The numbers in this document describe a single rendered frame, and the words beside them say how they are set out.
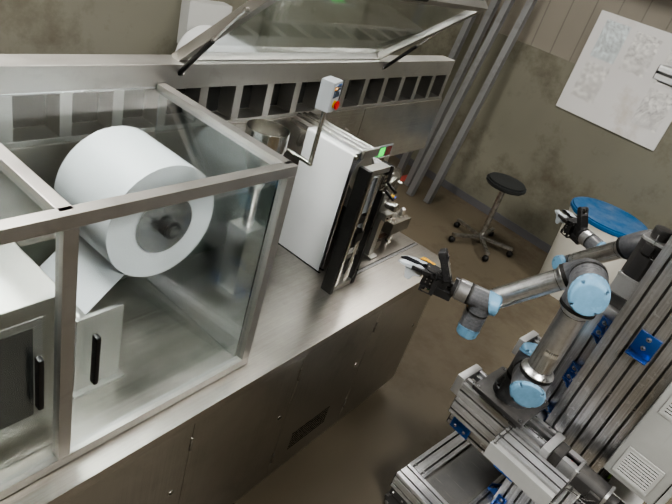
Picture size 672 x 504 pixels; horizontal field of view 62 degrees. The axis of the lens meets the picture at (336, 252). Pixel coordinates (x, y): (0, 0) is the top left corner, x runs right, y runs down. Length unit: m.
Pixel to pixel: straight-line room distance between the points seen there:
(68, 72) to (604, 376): 1.95
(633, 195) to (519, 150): 1.10
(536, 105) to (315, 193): 3.65
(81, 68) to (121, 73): 0.12
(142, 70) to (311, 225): 0.92
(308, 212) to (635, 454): 1.47
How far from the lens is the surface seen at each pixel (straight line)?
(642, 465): 2.29
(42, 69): 1.61
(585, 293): 1.83
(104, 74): 1.70
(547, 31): 5.63
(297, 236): 2.35
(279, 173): 1.40
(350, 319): 2.13
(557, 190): 5.55
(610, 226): 4.69
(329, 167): 2.17
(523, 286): 2.02
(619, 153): 5.33
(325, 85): 1.85
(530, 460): 2.23
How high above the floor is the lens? 2.16
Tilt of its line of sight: 30 degrees down
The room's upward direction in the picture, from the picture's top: 18 degrees clockwise
